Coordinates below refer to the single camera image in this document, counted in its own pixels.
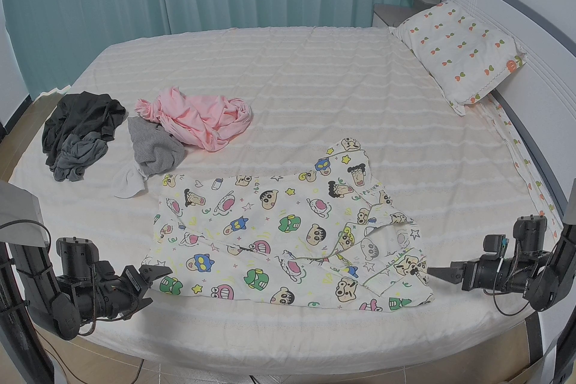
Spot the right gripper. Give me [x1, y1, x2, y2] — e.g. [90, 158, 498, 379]
[461, 256, 518, 293]

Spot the small white garment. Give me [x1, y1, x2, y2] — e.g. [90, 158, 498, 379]
[112, 162, 148, 199]

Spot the white printed pyjama top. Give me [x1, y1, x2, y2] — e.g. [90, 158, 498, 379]
[140, 138, 435, 313]

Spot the grey bedside table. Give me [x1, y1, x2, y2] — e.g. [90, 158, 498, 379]
[373, 0, 444, 28]

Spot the bed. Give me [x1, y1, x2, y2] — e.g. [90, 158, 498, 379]
[9, 0, 576, 367]

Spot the pink garment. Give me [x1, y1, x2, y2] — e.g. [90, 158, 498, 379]
[135, 86, 253, 152]

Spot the white printed pillow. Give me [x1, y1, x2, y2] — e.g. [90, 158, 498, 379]
[391, 0, 527, 116]

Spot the grey knit garment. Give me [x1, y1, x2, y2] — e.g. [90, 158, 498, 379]
[127, 117, 186, 176]

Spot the dark grey garment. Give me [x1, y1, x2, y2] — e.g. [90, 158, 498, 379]
[49, 132, 109, 182]

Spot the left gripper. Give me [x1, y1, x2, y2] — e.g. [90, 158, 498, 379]
[92, 264, 174, 321]

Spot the black garment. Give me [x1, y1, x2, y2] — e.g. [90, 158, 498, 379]
[42, 92, 128, 169]

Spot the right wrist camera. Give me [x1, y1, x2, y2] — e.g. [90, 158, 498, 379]
[484, 234, 507, 259]

